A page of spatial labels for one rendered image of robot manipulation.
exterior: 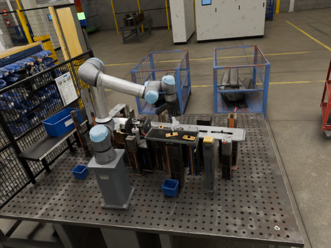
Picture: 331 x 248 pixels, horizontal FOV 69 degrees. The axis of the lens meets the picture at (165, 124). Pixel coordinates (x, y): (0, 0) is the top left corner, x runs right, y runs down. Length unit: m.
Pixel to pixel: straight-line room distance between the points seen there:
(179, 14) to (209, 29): 1.25
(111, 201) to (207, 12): 8.52
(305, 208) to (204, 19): 7.94
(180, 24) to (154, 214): 8.57
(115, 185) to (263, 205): 1.02
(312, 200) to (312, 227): 0.34
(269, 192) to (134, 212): 0.99
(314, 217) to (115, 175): 1.96
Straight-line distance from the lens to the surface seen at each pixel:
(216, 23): 9.74
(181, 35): 9.85
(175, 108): 1.59
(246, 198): 1.89
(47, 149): 2.21
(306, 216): 2.84
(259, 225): 1.76
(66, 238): 2.29
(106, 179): 1.74
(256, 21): 9.84
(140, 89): 1.40
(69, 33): 2.81
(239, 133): 2.00
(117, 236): 2.11
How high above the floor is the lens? 2.08
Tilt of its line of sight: 30 degrees down
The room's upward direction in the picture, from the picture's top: 8 degrees counter-clockwise
